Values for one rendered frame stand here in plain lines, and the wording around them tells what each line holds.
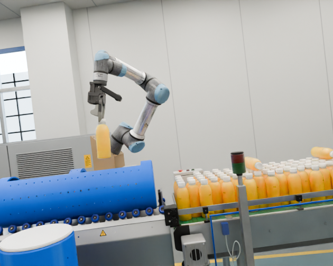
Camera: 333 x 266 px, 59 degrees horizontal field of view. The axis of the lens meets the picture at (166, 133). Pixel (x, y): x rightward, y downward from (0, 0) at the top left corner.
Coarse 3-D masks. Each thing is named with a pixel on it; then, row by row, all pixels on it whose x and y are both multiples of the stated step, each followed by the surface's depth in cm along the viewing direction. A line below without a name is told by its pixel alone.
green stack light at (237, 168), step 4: (232, 164) 137; (236, 164) 136; (240, 164) 135; (244, 164) 136; (232, 168) 138; (236, 168) 136; (240, 168) 135; (244, 168) 136; (236, 172) 136; (240, 172) 135; (244, 172) 136
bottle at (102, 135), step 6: (102, 126) 150; (96, 132) 150; (102, 132) 149; (108, 132) 152; (96, 138) 151; (102, 138) 149; (108, 138) 151; (96, 144) 151; (102, 144) 149; (108, 144) 151; (102, 150) 149; (108, 150) 150; (102, 156) 149; (108, 156) 150
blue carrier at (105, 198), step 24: (120, 168) 165; (144, 168) 163; (0, 192) 157; (24, 192) 157; (48, 192) 157; (72, 192) 157; (96, 192) 157; (120, 192) 158; (144, 192) 158; (0, 216) 156; (24, 216) 157; (48, 216) 159; (72, 216) 161
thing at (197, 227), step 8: (184, 224) 152; (192, 224) 152; (200, 224) 151; (208, 224) 151; (176, 232) 151; (184, 232) 151; (192, 232) 151; (200, 232) 151; (208, 232) 151; (176, 240) 151; (208, 240) 151; (176, 248) 151; (208, 248) 151; (208, 256) 156
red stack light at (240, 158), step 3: (243, 153) 138; (231, 156) 138; (234, 156) 136; (237, 156) 135; (240, 156) 135; (243, 156) 136; (231, 159) 138; (234, 159) 136; (237, 159) 135; (240, 159) 135; (243, 159) 136; (231, 162) 139; (234, 162) 136; (237, 162) 135; (240, 162) 135; (243, 162) 136
